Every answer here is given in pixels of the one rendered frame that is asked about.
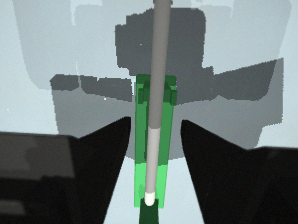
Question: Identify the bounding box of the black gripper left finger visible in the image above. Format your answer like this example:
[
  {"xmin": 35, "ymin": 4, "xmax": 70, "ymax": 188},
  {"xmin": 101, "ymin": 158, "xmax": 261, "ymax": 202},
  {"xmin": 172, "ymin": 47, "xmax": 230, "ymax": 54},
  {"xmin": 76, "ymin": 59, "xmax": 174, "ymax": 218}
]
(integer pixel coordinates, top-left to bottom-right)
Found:
[{"xmin": 0, "ymin": 116, "xmax": 131, "ymax": 224}]

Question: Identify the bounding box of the white pin with red cap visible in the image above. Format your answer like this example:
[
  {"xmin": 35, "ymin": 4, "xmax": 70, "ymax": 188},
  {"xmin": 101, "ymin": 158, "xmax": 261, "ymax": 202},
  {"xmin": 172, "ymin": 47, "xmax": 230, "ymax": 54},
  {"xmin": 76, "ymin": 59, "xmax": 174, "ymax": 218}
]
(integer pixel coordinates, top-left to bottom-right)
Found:
[{"xmin": 144, "ymin": 0, "xmax": 172, "ymax": 206}]

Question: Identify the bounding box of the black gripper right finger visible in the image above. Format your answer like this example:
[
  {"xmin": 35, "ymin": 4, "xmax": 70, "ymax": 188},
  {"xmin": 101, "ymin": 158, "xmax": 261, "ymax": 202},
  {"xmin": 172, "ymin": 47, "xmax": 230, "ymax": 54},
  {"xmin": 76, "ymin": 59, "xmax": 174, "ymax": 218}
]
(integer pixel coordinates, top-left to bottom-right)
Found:
[{"xmin": 180, "ymin": 120, "xmax": 298, "ymax": 224}]

